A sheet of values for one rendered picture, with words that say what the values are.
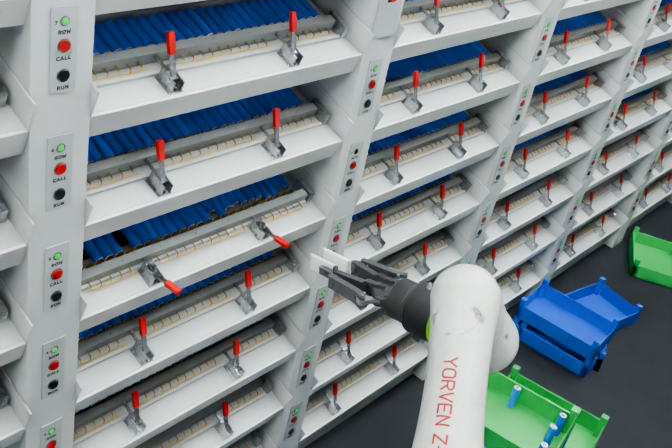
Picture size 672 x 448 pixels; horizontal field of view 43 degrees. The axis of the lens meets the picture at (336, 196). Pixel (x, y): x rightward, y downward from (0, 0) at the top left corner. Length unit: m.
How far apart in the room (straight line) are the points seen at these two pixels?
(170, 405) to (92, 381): 0.27
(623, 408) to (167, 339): 1.78
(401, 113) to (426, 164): 0.26
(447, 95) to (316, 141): 0.47
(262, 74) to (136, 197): 0.30
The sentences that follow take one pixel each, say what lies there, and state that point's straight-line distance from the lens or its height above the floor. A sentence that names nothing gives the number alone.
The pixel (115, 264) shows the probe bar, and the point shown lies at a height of 0.92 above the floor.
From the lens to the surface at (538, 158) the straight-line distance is 2.78.
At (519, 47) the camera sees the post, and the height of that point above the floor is 1.14.
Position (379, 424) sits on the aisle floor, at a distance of 2.64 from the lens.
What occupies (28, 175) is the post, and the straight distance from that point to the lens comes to 1.26.
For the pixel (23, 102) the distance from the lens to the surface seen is 1.21.
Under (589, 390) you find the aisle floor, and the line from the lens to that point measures 3.07.
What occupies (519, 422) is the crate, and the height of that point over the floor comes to 0.40.
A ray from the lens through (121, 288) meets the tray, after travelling 1.53.
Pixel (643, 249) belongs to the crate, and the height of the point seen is 0.00.
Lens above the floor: 1.83
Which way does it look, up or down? 30 degrees down
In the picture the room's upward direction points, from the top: 13 degrees clockwise
